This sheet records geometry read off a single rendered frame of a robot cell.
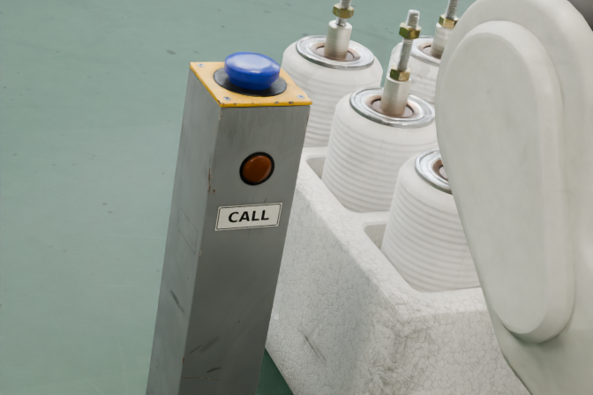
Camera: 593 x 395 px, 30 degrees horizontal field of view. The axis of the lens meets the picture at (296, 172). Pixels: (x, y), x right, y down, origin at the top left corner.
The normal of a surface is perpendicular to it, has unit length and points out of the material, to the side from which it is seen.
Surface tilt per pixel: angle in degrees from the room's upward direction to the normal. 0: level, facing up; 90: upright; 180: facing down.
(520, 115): 90
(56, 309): 0
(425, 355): 90
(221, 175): 90
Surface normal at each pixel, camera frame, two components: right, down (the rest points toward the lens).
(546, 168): -0.31, 0.04
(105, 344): 0.17, -0.87
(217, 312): 0.39, 0.48
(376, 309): -0.91, 0.05
